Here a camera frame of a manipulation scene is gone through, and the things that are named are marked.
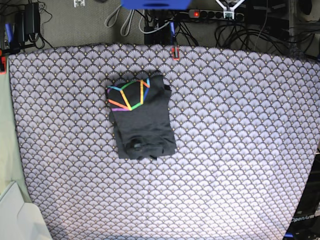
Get dark grey T-shirt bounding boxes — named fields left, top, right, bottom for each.
left=105, top=75, right=177, bottom=160

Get red black table clamp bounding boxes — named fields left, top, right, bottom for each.
left=171, top=45, right=180, bottom=61

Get fan patterned tablecloth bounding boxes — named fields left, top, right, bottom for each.
left=8, top=43, right=320, bottom=240

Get light green cloth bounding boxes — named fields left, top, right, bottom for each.
left=0, top=59, right=32, bottom=203

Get black power brick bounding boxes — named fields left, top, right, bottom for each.
left=14, top=2, right=40, bottom=43

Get red clamp at left edge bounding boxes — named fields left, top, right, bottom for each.
left=0, top=49, right=7, bottom=75

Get white plastic bin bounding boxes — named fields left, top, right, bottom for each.
left=0, top=181, right=52, bottom=240

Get black OpenArm box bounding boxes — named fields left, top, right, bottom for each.
left=283, top=152, right=320, bottom=240

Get black power strip red switch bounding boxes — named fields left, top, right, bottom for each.
left=186, top=9, right=245, bottom=23

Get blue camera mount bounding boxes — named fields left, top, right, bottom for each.
left=121, top=0, right=191, bottom=10

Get tangled black cables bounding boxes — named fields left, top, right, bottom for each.
left=174, top=14, right=320, bottom=60

